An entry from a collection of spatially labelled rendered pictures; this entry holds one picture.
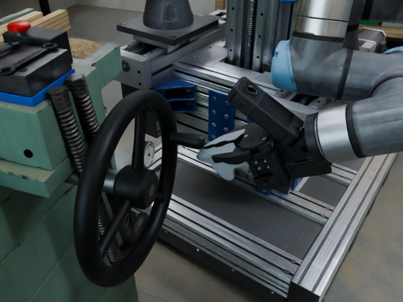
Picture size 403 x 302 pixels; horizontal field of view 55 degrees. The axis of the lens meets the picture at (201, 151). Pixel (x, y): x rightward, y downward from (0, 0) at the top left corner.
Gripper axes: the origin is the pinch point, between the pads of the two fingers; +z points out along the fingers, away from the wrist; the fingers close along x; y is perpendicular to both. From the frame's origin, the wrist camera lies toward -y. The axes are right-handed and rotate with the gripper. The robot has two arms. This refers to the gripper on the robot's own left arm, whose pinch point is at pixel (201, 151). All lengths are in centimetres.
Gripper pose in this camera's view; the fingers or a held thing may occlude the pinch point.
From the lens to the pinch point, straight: 64.4
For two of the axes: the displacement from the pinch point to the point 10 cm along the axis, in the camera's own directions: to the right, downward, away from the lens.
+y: 4.7, 7.9, 4.0
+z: -8.0, 1.8, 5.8
